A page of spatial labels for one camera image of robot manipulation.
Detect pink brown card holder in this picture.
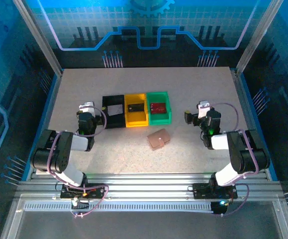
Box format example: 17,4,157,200
147,128,171,151

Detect white credit card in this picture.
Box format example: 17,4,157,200
108,104,123,117

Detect red credit card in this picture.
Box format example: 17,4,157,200
150,102,168,115

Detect black credit card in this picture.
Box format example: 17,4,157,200
128,103,145,113

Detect black plastic bin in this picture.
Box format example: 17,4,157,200
101,94,126,129

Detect green plastic bin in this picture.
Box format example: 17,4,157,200
146,91,172,126

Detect yellow plastic bin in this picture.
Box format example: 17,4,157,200
124,93,149,128

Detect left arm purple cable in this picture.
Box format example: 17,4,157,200
46,106,109,219

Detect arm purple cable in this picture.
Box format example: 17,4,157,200
209,102,260,218
46,106,109,219

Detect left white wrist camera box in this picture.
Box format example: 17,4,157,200
78,101,96,114

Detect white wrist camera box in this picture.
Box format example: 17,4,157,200
78,101,96,114
197,100,213,119

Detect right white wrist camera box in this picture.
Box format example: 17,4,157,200
197,100,213,119

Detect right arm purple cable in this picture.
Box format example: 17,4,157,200
209,102,260,218

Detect aluminium side rail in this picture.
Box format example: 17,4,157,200
21,73,64,181
230,69,279,182

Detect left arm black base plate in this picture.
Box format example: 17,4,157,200
60,183,106,200

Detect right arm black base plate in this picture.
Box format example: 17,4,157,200
192,182,238,200

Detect aluminium mounting rail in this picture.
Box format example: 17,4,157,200
15,172,285,203

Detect aluminium frame post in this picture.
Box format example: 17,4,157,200
12,0,64,77
235,0,286,77

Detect slotted grey cable duct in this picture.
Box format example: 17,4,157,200
23,201,215,213

